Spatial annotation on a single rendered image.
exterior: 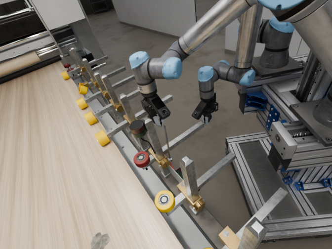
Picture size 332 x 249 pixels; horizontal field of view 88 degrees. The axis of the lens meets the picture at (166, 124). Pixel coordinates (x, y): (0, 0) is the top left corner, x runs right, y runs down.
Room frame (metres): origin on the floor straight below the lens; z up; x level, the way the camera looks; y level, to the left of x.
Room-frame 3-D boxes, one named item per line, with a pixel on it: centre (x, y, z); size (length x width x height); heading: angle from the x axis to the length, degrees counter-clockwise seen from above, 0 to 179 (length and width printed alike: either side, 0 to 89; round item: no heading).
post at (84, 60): (1.46, 0.49, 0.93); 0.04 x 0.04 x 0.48; 25
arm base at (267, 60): (0.87, -0.70, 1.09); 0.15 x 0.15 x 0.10
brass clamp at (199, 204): (0.35, -0.02, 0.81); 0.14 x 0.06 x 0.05; 25
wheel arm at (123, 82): (1.30, 0.35, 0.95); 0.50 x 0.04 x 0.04; 115
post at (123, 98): (0.78, 0.18, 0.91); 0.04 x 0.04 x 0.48; 25
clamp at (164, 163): (0.58, 0.08, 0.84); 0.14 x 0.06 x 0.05; 25
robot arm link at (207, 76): (0.75, -0.26, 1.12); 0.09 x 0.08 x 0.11; 122
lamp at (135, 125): (0.54, 0.11, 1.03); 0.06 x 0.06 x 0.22; 25
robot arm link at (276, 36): (0.88, -0.70, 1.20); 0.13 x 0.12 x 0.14; 32
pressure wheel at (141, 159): (0.56, 0.17, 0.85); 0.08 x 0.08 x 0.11
